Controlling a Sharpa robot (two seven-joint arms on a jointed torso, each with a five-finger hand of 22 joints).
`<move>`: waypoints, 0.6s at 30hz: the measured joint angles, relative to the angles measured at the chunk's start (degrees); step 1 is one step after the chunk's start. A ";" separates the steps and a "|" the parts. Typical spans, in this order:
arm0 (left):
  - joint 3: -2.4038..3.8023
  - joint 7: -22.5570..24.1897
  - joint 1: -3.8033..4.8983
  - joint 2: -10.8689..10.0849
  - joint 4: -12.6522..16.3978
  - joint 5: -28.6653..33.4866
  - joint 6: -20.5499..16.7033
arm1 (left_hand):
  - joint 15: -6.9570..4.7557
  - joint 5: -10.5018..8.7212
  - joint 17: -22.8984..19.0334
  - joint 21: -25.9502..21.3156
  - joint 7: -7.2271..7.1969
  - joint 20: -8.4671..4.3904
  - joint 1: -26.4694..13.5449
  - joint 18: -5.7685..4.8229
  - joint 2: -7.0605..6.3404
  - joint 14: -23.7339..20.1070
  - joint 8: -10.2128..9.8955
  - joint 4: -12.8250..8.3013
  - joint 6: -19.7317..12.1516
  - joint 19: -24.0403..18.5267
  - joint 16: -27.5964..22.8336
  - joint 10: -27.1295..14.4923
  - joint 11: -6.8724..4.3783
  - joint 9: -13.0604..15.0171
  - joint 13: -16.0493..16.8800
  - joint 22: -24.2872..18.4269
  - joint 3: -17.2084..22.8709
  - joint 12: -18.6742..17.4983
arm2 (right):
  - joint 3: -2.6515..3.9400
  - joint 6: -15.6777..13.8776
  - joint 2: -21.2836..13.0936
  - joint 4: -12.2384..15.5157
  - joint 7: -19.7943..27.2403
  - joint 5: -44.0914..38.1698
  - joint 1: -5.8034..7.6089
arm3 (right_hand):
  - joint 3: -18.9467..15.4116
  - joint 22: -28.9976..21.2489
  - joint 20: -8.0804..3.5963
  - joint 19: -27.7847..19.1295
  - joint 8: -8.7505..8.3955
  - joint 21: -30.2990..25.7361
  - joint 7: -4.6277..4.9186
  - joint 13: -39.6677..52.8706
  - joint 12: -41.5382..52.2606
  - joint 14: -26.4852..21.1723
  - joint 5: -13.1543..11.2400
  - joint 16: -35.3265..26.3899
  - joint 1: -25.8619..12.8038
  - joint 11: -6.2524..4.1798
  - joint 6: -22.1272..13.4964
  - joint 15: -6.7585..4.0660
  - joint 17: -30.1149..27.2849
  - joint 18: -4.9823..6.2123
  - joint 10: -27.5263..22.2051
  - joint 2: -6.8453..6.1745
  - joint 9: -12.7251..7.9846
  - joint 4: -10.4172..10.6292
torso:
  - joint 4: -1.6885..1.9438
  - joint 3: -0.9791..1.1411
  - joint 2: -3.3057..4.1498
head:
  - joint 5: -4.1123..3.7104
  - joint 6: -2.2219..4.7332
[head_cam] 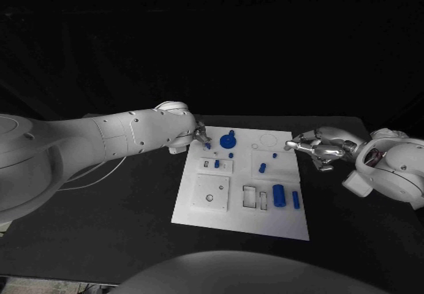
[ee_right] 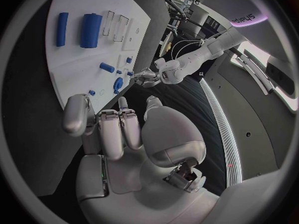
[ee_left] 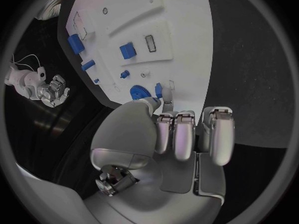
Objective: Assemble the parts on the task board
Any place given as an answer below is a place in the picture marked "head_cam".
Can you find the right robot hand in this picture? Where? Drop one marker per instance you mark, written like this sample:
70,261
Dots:
327,147

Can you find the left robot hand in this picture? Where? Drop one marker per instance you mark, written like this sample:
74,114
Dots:
201,136

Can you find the white task board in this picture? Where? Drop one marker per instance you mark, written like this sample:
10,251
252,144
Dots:
242,195

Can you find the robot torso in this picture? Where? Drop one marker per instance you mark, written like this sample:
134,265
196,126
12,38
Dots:
246,273

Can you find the blue plug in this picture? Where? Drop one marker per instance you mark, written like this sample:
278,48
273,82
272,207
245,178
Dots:
217,163

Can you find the thin blue cylinder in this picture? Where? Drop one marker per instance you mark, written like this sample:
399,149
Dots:
297,199

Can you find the blue gear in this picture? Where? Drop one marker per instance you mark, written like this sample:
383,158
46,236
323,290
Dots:
229,140

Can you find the thick blue cylinder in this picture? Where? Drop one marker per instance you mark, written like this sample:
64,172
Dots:
279,195

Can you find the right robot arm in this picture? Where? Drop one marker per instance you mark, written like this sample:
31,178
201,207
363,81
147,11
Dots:
392,165

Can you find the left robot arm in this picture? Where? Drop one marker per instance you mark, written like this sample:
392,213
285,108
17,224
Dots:
83,142

